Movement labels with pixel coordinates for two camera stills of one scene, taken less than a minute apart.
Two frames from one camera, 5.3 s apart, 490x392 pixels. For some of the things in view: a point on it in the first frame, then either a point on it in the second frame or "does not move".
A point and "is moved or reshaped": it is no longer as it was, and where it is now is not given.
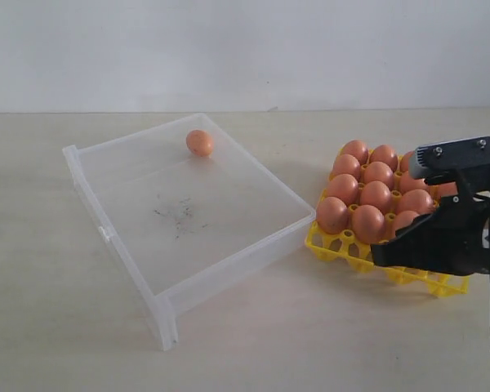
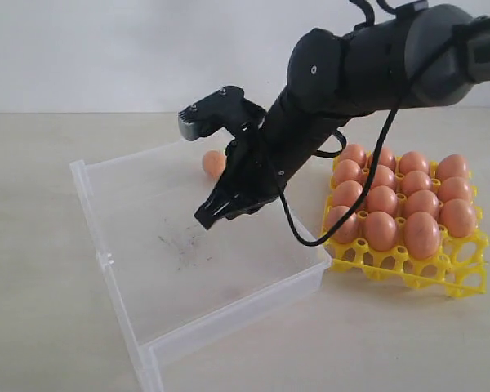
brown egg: [345, 187] is moved or reshaped
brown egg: [356, 149] is moved or reshaped
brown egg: [407, 183] does not move
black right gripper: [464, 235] → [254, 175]
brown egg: [446, 189] does not move
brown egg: [346, 164] is moved or reshaped
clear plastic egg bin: [188, 228] is moved or reshaped
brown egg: [332, 215] → [348, 230]
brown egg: [376, 193] is moved or reshaped
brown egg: [367, 224] is moved or reshaped
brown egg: [199, 142] → [214, 162]
